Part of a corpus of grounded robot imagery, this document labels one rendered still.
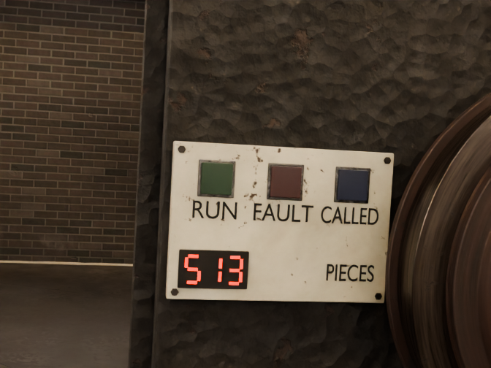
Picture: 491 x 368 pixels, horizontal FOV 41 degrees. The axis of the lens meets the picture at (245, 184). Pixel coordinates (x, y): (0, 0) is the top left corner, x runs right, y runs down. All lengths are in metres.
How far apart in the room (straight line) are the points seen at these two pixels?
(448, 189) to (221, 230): 0.25
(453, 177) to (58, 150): 6.20
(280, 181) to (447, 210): 0.19
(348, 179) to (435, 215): 0.14
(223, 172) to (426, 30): 0.30
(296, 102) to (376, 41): 0.12
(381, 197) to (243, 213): 0.17
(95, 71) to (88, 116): 0.45
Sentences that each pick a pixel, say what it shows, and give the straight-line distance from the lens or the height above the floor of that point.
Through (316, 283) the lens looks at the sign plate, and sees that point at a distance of 0.79.
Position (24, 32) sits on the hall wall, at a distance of 6.89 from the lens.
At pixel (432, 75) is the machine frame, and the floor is 1.34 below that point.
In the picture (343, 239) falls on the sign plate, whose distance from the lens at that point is 0.79.
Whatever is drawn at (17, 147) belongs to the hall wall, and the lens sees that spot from 6.82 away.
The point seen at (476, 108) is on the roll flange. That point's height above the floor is 1.29.
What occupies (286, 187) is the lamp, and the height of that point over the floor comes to 1.19.
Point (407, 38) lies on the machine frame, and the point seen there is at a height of 1.38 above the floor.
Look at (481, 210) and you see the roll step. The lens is 0.68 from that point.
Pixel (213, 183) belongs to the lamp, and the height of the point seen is 1.19.
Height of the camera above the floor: 1.24
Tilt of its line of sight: 3 degrees down
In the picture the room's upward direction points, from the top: 3 degrees clockwise
